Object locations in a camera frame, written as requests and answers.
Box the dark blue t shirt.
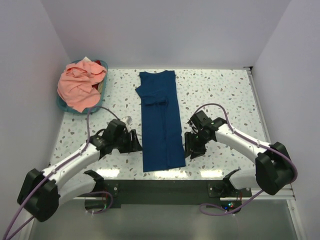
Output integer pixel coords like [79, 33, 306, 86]
[135, 70, 186, 172]

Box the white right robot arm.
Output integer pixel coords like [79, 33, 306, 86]
[184, 110, 298, 196]

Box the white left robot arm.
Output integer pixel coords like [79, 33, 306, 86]
[17, 116, 142, 222]

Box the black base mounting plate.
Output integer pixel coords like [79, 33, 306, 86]
[74, 178, 253, 213]

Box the beige garment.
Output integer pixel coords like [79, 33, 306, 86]
[96, 82, 104, 94]

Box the teal plastic laundry basket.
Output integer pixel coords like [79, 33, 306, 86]
[56, 59, 110, 115]

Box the pink t shirt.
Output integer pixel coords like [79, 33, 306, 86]
[57, 59, 107, 113]

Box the dark red garment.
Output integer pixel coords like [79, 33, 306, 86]
[94, 60, 104, 66]

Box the aluminium frame rail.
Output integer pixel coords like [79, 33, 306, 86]
[219, 183, 297, 201]

